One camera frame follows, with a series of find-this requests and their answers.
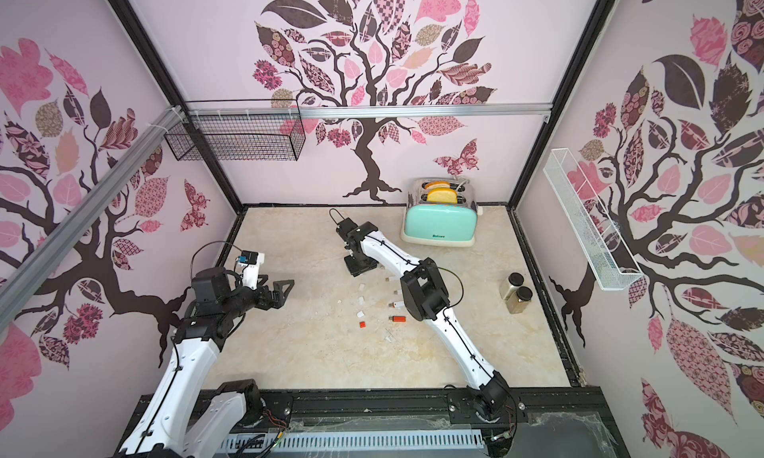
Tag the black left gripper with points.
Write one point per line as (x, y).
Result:
(278, 300)

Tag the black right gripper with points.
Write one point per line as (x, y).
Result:
(355, 255)

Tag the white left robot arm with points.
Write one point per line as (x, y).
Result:
(221, 298)

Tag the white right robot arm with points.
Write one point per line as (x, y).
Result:
(426, 298)

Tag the mint green toaster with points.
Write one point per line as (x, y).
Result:
(438, 224)

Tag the bread slice in toaster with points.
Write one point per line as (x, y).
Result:
(440, 192)

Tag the glass spice jar far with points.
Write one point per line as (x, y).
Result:
(510, 285)

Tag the glass spice jar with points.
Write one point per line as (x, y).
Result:
(519, 299)
(510, 285)

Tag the glass spice jar near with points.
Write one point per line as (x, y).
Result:
(519, 299)

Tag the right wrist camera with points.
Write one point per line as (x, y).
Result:
(340, 219)

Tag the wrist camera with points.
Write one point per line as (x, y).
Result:
(247, 266)
(340, 219)

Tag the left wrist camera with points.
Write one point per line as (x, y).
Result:
(247, 266)

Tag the white slotted cable duct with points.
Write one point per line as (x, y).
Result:
(315, 443)

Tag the black wire basket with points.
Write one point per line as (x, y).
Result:
(257, 130)

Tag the white wire shelf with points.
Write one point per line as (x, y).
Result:
(577, 186)

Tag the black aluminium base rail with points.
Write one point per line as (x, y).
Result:
(538, 422)

